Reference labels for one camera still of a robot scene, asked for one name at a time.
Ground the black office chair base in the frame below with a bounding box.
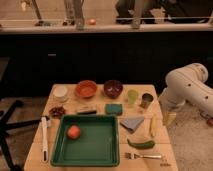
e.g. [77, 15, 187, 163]
[0, 100, 40, 171]

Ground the small orange ball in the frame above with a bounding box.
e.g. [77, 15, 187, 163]
[89, 19, 97, 25]

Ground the whiteboard eraser block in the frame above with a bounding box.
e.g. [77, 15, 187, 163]
[76, 106, 97, 115]

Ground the yellow corn cob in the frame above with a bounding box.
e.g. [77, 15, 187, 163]
[150, 114, 157, 137]

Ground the green sponge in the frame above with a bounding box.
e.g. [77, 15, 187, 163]
[105, 104, 123, 115]

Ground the green plastic tray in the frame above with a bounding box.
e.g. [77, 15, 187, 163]
[51, 115, 120, 167]

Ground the orange bowl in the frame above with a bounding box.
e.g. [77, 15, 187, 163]
[75, 80, 97, 98]

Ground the grey folded cloth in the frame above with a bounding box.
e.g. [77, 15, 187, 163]
[120, 117, 144, 133]

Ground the white paper cup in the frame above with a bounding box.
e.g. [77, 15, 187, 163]
[53, 86, 68, 102]

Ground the light green plastic cup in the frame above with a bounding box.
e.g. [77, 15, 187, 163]
[127, 89, 139, 106]

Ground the orange peach fruit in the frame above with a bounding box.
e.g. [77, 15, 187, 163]
[67, 125, 81, 139]

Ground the dark purple bowl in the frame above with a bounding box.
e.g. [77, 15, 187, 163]
[103, 80, 123, 99]

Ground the white handled knife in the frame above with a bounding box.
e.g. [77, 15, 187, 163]
[41, 116, 48, 162]

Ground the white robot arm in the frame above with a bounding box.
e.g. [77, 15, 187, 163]
[159, 63, 213, 126]

